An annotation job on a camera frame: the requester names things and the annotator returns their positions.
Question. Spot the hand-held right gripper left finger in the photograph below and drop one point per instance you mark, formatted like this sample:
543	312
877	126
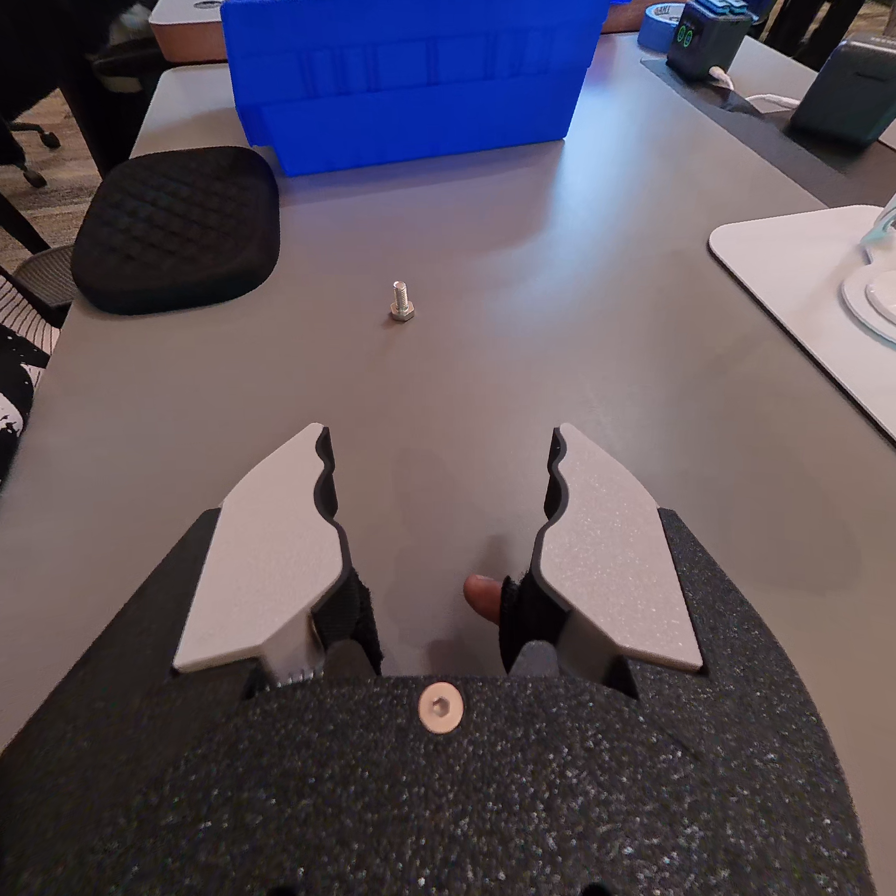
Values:
266	553

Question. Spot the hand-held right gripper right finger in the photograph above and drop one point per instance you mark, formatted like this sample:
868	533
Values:
609	560

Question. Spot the steel hex bolt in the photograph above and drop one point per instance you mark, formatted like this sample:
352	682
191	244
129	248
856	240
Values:
400	301

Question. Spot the person's right hand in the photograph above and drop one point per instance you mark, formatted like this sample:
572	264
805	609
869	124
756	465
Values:
483	595

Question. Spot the person's printed black shirt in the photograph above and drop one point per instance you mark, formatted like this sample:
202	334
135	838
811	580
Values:
21	392

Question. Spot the white display stand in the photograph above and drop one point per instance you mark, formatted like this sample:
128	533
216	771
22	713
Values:
784	280

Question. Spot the black wrist rest pad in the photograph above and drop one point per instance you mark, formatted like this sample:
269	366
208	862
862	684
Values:
175	231

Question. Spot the blue plastic bin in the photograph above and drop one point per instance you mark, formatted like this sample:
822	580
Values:
420	126

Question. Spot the black battery charger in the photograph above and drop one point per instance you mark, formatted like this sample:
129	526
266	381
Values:
700	42

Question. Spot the dark grey case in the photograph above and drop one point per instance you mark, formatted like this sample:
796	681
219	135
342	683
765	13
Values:
847	91

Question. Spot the blue tape roll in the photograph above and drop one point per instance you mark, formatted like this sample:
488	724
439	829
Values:
651	35

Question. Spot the black office chair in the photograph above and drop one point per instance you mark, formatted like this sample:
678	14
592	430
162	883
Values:
56	56

